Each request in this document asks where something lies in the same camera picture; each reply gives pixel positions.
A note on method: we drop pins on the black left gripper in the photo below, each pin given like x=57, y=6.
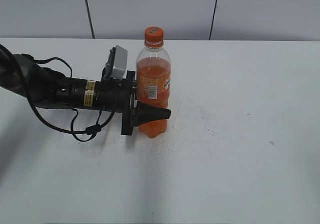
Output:
x=115, y=96

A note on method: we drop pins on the orange drink plastic bottle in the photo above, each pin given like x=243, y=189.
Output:
x=153, y=67

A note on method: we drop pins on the orange bottle cap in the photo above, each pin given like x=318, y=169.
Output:
x=154, y=37

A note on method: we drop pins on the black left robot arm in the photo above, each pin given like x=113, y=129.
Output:
x=49, y=89

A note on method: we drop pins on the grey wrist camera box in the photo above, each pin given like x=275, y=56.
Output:
x=117, y=63

